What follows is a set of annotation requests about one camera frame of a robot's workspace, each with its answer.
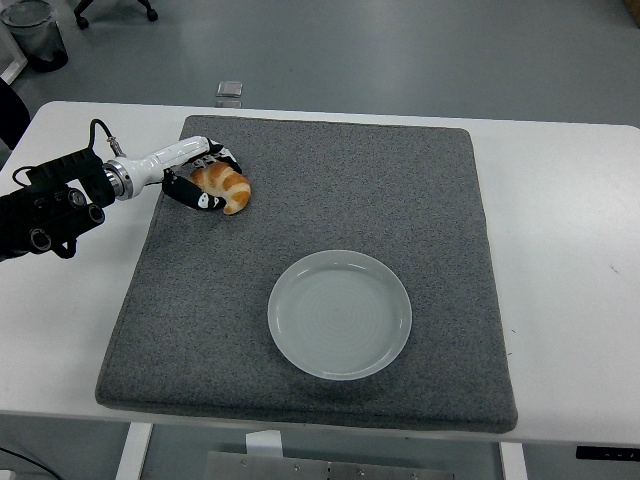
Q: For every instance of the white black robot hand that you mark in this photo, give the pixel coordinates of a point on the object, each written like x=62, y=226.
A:
x=160, y=157

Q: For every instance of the golden croissant bread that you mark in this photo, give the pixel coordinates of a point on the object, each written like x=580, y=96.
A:
x=227, y=182

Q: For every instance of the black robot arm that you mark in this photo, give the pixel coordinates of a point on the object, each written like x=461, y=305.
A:
x=55, y=200

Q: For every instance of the pale grey round plate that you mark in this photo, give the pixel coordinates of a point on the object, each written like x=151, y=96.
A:
x=340, y=315

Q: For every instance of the grey metal plate with screws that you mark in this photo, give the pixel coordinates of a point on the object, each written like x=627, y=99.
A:
x=300, y=467

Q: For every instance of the clear small floor box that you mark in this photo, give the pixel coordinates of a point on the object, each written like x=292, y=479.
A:
x=230, y=88

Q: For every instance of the black chair seat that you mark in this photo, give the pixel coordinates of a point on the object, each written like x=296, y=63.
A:
x=10, y=115

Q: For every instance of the black office chair base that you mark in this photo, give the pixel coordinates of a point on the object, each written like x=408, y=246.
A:
x=85, y=10

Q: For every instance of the black trash bin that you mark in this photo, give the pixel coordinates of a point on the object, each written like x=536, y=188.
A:
x=40, y=40

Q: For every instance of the white furniture edge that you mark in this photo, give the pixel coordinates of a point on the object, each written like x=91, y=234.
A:
x=10, y=57

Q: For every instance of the grey speckled square mat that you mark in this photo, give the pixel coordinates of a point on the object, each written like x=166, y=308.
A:
x=350, y=190

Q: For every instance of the white table leg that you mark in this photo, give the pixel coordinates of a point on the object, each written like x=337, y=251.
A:
x=132, y=452
x=512, y=462

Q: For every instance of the black table control panel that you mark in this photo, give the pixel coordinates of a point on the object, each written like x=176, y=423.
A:
x=607, y=452

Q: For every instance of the white bracket under table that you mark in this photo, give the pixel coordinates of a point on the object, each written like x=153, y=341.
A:
x=265, y=442

